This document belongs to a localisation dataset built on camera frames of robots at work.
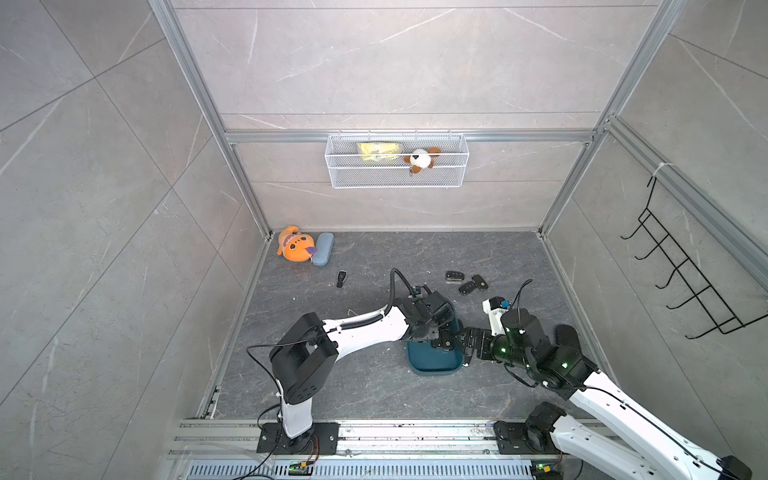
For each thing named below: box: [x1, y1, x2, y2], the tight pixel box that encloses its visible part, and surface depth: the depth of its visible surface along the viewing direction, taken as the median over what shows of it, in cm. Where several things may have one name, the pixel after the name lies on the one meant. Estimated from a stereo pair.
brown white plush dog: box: [403, 147, 441, 175], surface depth 87 cm
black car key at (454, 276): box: [445, 270, 465, 281], surface depth 106 cm
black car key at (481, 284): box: [471, 274, 489, 291], surface depth 105 cm
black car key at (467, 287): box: [458, 281, 477, 296], surface depth 103 cm
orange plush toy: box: [277, 225, 316, 262], surface depth 108 cm
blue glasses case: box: [312, 232, 335, 266], surface depth 114 cm
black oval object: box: [555, 324, 581, 351], surface depth 92 cm
